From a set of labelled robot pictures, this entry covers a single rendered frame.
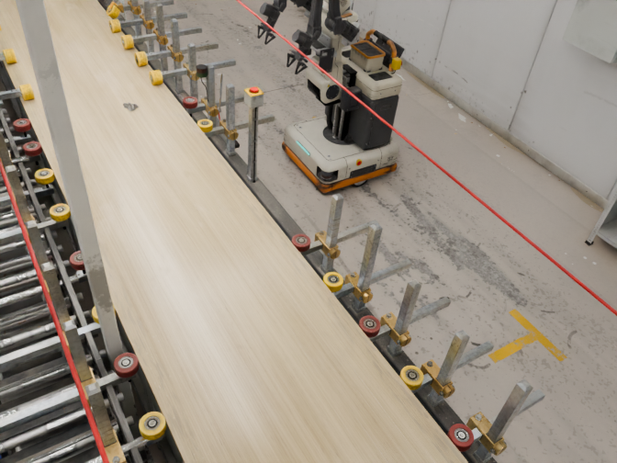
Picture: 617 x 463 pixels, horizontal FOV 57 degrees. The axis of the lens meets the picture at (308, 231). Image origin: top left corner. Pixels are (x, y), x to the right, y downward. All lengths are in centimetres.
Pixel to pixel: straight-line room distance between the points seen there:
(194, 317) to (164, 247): 39
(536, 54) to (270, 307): 335
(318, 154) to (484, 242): 128
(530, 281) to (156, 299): 249
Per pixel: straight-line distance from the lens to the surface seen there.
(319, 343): 207
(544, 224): 440
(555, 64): 479
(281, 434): 188
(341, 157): 402
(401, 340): 223
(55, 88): 148
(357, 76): 396
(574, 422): 335
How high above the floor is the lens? 256
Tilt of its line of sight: 42 degrees down
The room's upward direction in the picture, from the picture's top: 6 degrees clockwise
